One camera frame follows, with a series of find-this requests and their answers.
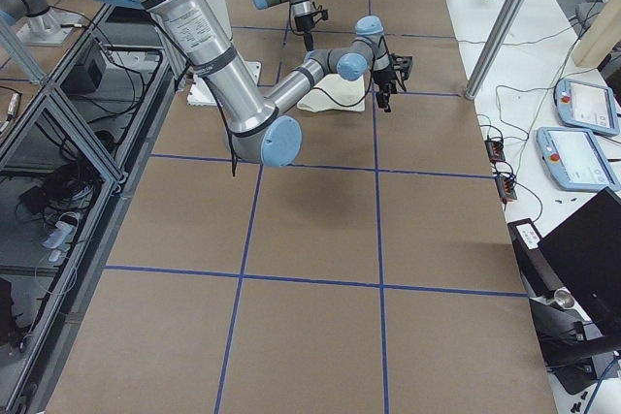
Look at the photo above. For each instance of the wooden beam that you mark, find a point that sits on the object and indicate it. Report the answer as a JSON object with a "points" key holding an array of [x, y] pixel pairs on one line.
{"points": [[600, 38]]}

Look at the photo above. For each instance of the near blue teach pendant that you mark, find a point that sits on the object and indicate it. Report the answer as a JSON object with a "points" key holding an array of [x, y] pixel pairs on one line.
{"points": [[575, 160]]}

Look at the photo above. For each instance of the small circuit board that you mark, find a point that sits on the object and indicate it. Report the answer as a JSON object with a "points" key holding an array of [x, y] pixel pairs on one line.
{"points": [[495, 150], [506, 187]]}

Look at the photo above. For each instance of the cream long-sleeve printed shirt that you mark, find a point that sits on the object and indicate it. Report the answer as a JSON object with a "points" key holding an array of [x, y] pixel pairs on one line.
{"points": [[334, 93]]}

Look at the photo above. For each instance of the white camera mast column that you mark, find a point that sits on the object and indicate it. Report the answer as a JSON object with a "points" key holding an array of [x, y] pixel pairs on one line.
{"points": [[213, 7]]}

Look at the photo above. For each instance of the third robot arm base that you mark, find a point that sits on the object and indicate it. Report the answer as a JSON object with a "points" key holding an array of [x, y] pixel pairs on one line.
{"points": [[43, 25]]}

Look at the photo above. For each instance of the white power strip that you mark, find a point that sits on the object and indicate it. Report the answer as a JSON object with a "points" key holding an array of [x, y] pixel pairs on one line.
{"points": [[62, 231]]}

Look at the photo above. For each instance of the far blue teach pendant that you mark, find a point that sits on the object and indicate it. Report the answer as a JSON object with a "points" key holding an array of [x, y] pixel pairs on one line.
{"points": [[586, 105]]}

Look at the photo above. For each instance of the aluminium frame post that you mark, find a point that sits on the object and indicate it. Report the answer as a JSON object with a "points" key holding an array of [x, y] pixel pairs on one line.
{"points": [[493, 44]]}

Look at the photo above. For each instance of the black monitor stand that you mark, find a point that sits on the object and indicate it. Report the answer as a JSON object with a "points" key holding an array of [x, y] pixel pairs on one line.
{"points": [[575, 351]]}

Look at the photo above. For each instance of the black laptop computer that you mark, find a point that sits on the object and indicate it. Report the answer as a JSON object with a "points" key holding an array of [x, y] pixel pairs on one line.
{"points": [[584, 252]]}

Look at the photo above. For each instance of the blue teach pendant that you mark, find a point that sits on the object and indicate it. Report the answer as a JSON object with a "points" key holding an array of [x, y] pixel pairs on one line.
{"points": [[586, 105], [575, 160]]}

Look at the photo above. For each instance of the far small circuit board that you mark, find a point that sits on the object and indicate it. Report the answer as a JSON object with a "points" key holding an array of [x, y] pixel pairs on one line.
{"points": [[495, 150]]}

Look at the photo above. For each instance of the near small circuit board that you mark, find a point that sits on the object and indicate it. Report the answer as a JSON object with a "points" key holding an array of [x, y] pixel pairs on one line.
{"points": [[506, 187]]}

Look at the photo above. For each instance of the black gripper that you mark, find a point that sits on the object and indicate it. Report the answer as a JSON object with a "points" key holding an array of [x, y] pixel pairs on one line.
{"points": [[383, 77], [304, 23]]}

